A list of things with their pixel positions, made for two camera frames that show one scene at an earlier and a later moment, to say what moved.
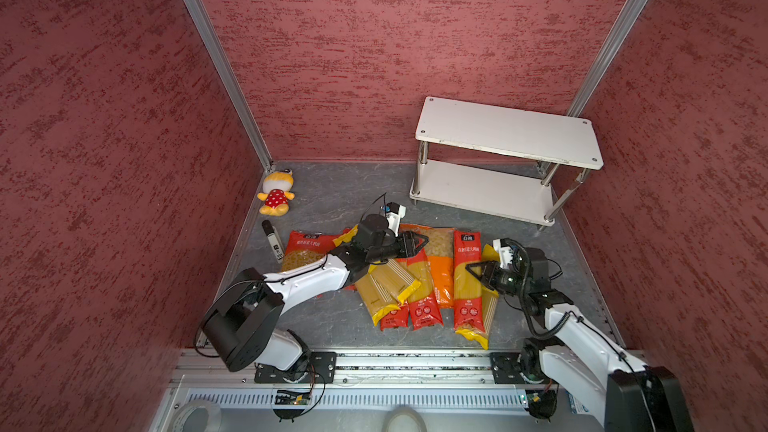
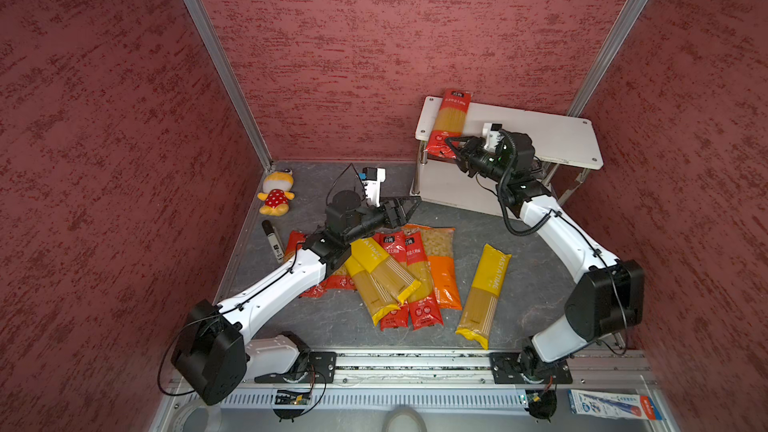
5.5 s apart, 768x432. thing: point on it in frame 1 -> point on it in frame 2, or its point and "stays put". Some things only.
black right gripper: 492,276 -> 468,153
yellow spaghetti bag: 489,300 stays put
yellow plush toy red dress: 277,192 stays put
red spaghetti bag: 424,309 stays put
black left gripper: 402,245 -> 389,213
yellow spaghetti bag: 398,281 stays put
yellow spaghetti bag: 376,301 stays put
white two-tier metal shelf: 509,163 stays put
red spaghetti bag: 466,287 -> 451,122
